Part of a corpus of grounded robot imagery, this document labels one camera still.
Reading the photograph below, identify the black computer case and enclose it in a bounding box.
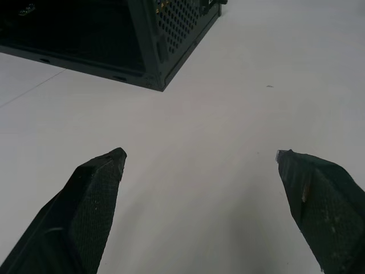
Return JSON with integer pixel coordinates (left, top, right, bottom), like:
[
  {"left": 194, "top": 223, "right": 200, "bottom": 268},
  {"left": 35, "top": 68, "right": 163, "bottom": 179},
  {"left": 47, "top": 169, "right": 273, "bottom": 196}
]
[{"left": 0, "top": 0, "right": 228, "bottom": 92}]

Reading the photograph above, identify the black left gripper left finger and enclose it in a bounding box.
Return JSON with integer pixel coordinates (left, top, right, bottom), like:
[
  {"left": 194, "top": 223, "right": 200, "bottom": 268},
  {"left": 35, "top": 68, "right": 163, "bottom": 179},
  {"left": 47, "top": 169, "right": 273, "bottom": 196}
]
[{"left": 0, "top": 147, "right": 128, "bottom": 274}]

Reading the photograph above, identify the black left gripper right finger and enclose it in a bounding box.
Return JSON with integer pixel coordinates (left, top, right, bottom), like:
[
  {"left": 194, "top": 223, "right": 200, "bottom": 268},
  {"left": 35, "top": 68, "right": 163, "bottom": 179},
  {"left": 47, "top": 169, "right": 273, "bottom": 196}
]
[{"left": 275, "top": 148, "right": 365, "bottom": 274}]

